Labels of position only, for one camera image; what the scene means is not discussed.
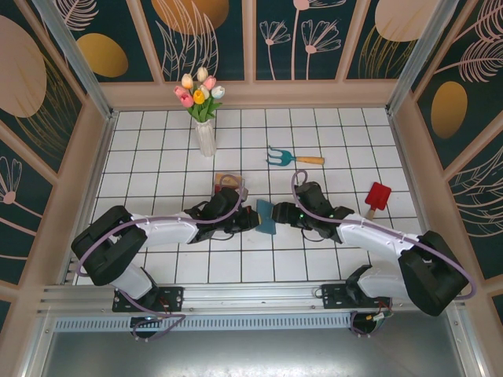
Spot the blue box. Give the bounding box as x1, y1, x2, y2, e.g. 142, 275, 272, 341
254, 198, 278, 236

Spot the clear acrylic card box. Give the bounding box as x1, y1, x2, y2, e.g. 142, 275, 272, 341
214, 171, 249, 199

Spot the white ribbed vase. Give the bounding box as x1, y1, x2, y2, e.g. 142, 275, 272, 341
195, 120, 218, 158

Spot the red toy shovel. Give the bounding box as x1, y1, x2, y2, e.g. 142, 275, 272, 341
365, 181, 393, 220

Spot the grey metal sheet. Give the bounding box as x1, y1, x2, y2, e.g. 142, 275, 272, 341
23, 309, 484, 377

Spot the artificial tulip bouquet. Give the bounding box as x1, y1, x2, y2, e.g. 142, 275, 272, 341
174, 66, 226, 123

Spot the teal hand rake wooden handle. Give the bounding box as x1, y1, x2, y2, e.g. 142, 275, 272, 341
265, 145, 326, 167

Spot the aluminium mounting rail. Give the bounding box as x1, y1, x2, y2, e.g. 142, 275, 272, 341
37, 278, 467, 315

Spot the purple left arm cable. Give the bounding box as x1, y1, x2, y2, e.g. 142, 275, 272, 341
75, 174, 245, 342

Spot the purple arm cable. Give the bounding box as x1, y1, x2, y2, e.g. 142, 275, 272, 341
75, 174, 245, 342
290, 169, 472, 339

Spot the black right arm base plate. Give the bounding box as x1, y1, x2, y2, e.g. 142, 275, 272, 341
321, 283, 394, 311

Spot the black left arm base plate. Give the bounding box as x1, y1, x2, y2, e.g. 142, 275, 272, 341
112, 285, 185, 313

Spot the grey slotted cable duct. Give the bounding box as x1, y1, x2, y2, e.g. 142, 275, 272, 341
53, 312, 357, 331

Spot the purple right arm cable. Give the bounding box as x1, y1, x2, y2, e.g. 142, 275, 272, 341
290, 169, 472, 339

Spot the aluminium frame post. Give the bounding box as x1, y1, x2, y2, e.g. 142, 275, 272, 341
384, 0, 461, 117
33, 0, 119, 121

